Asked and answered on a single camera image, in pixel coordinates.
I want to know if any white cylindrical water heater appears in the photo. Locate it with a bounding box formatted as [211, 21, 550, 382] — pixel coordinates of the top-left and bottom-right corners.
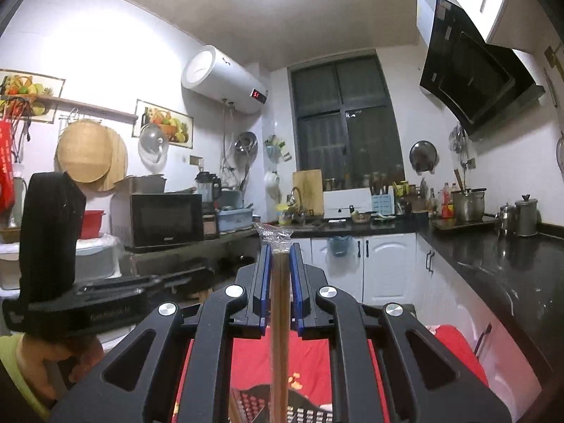
[181, 45, 268, 115]

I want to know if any black microwave oven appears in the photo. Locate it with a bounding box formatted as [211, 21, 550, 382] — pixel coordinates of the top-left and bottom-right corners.
[110, 193, 204, 252]

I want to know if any fruit picture on wall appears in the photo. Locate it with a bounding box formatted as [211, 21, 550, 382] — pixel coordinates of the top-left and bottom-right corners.
[132, 99, 194, 149]

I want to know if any person's left hand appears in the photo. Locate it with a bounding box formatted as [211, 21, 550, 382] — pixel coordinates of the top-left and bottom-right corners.
[16, 334, 104, 405]

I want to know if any steel lidded canister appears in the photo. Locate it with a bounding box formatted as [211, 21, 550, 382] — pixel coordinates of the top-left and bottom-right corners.
[515, 194, 538, 238]

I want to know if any small steel kettle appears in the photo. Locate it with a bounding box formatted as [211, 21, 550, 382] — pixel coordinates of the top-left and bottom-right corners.
[495, 202, 516, 236]

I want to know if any black range hood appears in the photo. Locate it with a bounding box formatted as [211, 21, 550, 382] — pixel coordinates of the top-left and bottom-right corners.
[418, 0, 545, 141]

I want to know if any dark kitchen window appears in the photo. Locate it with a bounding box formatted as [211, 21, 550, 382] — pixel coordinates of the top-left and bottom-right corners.
[290, 54, 405, 189]

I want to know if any wooden chopstick pair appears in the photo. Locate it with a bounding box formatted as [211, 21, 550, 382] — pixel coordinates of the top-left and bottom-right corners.
[255, 222, 292, 422]

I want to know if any wooden cutting board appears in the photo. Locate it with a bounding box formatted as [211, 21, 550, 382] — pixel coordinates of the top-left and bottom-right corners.
[293, 169, 324, 216]

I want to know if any red floral tablecloth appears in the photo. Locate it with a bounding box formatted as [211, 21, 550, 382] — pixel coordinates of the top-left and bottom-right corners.
[171, 323, 491, 423]

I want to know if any round bamboo tray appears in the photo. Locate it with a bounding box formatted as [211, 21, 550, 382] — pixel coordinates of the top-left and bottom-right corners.
[55, 119, 128, 192]

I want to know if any large steel stock pot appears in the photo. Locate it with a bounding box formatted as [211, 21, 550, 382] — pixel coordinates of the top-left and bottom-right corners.
[452, 188, 486, 222]

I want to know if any hanging glass pot lid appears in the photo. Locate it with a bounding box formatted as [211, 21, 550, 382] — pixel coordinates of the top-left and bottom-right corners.
[409, 140, 440, 174]

